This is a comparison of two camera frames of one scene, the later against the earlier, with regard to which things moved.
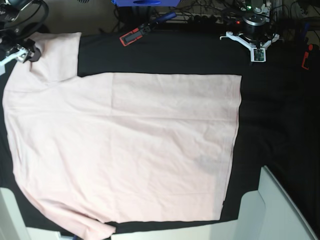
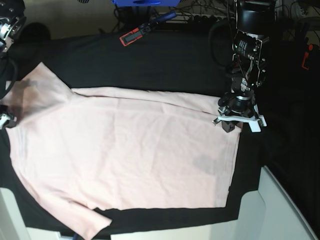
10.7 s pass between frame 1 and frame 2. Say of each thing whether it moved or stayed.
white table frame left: stayed
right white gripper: moved
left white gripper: moved
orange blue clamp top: stayed
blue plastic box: stayed
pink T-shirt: moved
